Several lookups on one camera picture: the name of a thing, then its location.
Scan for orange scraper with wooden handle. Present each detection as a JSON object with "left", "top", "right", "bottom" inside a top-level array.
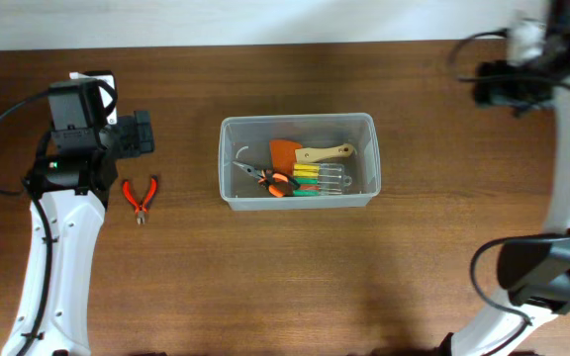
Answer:
[{"left": 269, "top": 139, "right": 355, "bottom": 169}]

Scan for orange-black needle-nose pliers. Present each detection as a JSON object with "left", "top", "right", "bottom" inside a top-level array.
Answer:
[{"left": 233, "top": 161, "right": 301, "bottom": 198}]

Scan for clear case of screwdrivers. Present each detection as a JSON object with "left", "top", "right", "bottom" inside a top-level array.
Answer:
[{"left": 293, "top": 163, "right": 353, "bottom": 197}]

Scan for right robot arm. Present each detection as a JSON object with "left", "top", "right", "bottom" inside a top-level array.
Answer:
[{"left": 436, "top": 1, "right": 570, "bottom": 355}]

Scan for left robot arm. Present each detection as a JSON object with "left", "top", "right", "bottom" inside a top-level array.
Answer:
[{"left": 2, "top": 71, "right": 155, "bottom": 355}]

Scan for clear plastic container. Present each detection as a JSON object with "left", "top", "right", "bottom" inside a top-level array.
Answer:
[{"left": 219, "top": 113, "right": 381, "bottom": 211}]

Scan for red-handled side cutters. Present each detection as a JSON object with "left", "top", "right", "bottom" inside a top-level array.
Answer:
[{"left": 121, "top": 176, "right": 159, "bottom": 226}]

